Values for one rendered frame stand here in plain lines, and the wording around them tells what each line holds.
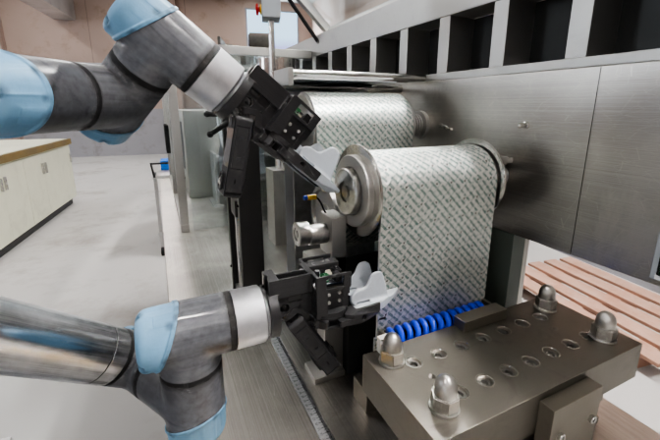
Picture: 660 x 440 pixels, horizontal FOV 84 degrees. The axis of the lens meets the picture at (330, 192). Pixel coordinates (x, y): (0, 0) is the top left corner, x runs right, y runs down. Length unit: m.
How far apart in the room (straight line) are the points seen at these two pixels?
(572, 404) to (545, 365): 0.06
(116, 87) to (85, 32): 11.69
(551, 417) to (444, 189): 0.32
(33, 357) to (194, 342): 0.17
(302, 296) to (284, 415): 0.23
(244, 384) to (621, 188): 0.68
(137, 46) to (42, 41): 11.94
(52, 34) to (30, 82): 11.96
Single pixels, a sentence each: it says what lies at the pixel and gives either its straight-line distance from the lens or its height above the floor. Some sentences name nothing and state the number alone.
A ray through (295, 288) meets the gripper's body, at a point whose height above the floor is 1.15.
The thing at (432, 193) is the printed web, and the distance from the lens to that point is 0.59.
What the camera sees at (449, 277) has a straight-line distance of 0.68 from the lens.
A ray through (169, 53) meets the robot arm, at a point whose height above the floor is 1.44.
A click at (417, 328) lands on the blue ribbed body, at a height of 1.04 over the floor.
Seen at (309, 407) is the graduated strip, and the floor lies 0.90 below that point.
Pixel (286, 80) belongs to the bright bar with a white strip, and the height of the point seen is 1.43.
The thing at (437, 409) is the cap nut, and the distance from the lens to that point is 0.51.
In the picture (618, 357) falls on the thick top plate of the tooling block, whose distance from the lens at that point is 0.72.
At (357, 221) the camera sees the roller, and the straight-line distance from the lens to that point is 0.57.
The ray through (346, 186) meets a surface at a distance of 0.57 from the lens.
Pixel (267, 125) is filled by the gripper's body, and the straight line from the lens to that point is 0.52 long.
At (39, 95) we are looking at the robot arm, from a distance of 0.43.
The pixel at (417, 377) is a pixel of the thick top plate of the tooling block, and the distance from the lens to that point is 0.56.
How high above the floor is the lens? 1.38
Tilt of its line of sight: 13 degrees down
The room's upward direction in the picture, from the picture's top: straight up
